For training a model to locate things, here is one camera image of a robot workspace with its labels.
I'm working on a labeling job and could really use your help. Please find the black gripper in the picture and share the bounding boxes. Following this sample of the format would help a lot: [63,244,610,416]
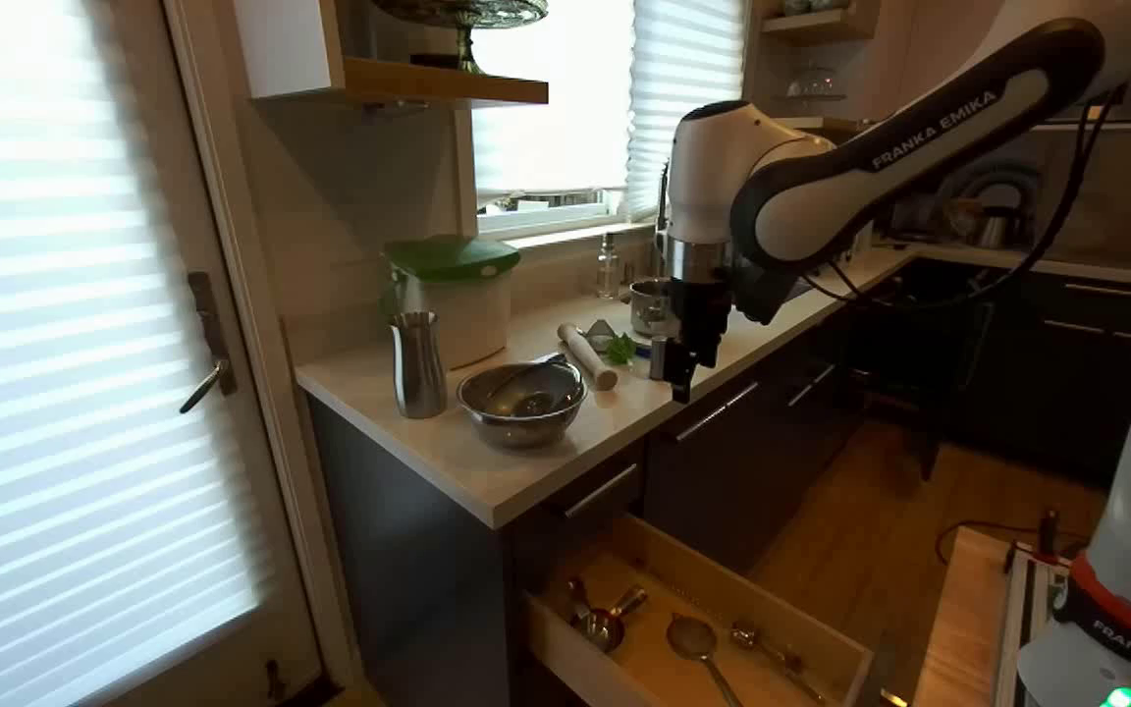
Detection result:
[666,280,729,405]

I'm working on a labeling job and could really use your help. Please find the white canister green lid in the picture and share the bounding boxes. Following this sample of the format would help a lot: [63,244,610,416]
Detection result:
[386,236,519,369]

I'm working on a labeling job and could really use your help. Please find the metal spoon in drawer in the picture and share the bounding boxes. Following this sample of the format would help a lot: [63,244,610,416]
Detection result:
[729,619,826,707]

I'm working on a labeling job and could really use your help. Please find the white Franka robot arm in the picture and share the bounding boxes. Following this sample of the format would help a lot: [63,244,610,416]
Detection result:
[665,0,1131,707]

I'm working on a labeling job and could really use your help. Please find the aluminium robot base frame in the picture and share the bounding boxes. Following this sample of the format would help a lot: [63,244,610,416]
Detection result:
[995,543,1074,707]

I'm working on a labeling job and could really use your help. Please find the metal strainer spoon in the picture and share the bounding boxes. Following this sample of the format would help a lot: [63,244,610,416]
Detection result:
[666,613,741,707]

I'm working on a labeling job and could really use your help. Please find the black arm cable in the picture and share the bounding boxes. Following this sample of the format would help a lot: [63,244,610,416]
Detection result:
[796,82,1131,314]

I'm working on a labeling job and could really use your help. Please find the silver metal bowl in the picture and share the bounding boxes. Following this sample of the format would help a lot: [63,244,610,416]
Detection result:
[461,363,585,447]

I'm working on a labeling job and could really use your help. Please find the open wooden drawer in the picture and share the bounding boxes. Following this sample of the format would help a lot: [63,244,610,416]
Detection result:
[526,514,872,707]

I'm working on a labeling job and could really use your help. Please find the green plastic item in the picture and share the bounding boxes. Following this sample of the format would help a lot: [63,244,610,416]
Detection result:
[585,316,636,363]

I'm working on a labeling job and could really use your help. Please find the silver pot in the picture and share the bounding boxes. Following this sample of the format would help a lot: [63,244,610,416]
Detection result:
[630,280,674,340]

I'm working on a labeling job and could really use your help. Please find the metal measuring cups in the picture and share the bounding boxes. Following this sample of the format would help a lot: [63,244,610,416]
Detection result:
[566,577,648,651]

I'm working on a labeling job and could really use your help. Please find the clear soap pump bottle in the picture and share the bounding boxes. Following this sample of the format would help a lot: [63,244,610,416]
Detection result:
[598,230,626,297]

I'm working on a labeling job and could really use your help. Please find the wooden wall shelf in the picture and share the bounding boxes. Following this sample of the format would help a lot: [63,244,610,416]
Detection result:
[232,0,549,104]

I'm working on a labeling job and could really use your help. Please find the steel soap dispenser bottle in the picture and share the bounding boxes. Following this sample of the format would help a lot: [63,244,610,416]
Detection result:
[389,272,449,418]

